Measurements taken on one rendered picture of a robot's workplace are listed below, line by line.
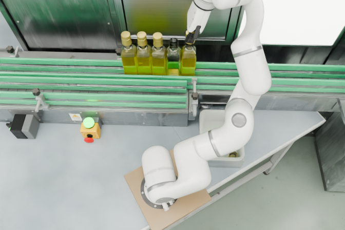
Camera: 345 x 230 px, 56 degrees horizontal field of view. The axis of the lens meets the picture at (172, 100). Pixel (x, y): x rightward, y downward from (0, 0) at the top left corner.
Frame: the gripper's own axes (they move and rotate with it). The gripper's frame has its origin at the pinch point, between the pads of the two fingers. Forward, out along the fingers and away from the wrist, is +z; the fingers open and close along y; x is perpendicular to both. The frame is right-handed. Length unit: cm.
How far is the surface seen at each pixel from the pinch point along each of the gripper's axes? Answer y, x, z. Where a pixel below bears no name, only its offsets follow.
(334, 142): 1, 105, 60
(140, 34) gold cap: 0.0, -17.1, 5.1
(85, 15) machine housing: -16.3, -38.6, 17.6
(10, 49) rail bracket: -5, -66, 34
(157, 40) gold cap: 1.9, -10.7, 4.4
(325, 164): 8, 109, 76
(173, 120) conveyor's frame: 15.5, 3.9, 36.3
